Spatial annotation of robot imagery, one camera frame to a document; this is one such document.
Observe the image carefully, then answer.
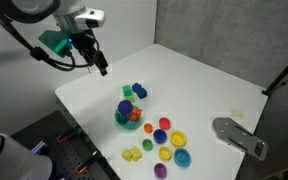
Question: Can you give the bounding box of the green transparent bowl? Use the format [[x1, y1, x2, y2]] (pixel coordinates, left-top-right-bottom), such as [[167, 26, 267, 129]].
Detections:
[[114, 104, 144, 131]]

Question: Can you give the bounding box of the orange plastic cup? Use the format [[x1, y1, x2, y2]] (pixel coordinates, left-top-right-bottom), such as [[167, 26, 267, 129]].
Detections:
[[143, 122, 154, 134]]

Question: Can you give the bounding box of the teal plastic cup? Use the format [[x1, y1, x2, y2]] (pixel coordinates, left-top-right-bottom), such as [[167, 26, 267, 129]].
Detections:
[[173, 147, 192, 169]]

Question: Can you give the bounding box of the teal toy piece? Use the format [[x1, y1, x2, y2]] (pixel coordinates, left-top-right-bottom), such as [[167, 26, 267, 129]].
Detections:
[[116, 113, 129, 126]]

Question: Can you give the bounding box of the blue plastic cup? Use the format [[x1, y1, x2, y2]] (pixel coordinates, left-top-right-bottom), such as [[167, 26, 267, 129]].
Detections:
[[152, 128, 168, 145]]

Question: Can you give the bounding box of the purple plastic cup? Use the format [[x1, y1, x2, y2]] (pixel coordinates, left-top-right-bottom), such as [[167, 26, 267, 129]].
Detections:
[[153, 162, 168, 180]]

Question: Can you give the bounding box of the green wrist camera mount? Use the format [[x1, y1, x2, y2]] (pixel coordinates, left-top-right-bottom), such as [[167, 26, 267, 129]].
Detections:
[[38, 29, 73, 58]]

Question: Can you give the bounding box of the black perforated board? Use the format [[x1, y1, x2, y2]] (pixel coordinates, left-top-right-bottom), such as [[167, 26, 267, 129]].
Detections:
[[10, 110, 113, 180]]

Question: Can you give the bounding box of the small yellow plastic cup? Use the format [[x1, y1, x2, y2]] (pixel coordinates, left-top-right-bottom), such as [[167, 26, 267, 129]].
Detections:
[[158, 145, 174, 162]]

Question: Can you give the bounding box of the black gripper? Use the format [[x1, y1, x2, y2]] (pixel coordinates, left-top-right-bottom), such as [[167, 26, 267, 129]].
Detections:
[[71, 29, 109, 77]]

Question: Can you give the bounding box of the pale yellow sticky note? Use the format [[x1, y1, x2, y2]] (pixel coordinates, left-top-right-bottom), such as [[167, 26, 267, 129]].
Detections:
[[230, 108, 245, 120]]

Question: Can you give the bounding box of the blue wooden block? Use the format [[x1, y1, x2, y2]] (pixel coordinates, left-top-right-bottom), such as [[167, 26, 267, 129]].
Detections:
[[136, 87, 149, 100], [131, 82, 143, 94]]

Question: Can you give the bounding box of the red plastic cup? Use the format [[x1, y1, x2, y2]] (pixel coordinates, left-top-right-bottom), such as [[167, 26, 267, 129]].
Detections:
[[158, 116, 172, 131]]

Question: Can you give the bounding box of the large yellow plastic cup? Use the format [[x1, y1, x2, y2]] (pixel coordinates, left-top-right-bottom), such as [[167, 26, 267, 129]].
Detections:
[[169, 130, 188, 148]]

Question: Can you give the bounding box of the light green wooden block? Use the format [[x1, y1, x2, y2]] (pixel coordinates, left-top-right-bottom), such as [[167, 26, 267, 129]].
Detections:
[[125, 94, 137, 104]]

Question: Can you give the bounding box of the green plastic cup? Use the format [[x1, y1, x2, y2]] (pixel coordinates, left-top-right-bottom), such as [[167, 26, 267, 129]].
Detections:
[[141, 138, 154, 151]]

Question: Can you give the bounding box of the black clamp with red tip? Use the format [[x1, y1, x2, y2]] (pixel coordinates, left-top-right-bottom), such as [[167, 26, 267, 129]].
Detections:
[[56, 124, 82, 144], [75, 149, 102, 175]]

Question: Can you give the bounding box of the purple plastic piece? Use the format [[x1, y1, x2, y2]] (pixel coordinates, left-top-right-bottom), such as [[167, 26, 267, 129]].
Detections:
[[30, 140, 48, 155]]

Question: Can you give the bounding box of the small blue ball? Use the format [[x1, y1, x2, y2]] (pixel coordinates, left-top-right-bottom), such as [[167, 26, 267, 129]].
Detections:
[[117, 99, 134, 116]]

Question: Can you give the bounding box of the orange toy piece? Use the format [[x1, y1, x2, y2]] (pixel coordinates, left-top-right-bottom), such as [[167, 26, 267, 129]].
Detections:
[[127, 107, 143, 122]]

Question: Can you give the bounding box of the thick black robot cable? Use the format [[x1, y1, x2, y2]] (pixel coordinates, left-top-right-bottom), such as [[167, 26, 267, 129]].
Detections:
[[0, 6, 100, 73]]

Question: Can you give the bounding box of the black stand pole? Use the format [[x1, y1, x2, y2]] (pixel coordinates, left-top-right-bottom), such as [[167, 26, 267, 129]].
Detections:
[[261, 48, 288, 98]]

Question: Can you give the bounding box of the yellow plastic toy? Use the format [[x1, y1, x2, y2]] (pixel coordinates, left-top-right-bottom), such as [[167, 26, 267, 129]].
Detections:
[[121, 149, 133, 163], [130, 145, 143, 162]]

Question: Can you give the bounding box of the grey metal mounting plate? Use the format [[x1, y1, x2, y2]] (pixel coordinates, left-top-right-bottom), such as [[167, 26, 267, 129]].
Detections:
[[211, 117, 269, 162]]

